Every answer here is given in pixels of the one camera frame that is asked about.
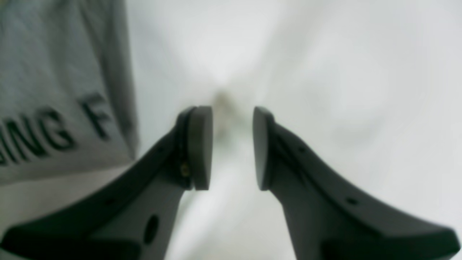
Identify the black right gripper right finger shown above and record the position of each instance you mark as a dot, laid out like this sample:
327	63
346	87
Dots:
329	218

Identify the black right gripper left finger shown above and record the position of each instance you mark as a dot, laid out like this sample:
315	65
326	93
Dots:
131	218

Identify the grey T-shirt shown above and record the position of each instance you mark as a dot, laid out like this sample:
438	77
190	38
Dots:
66	88

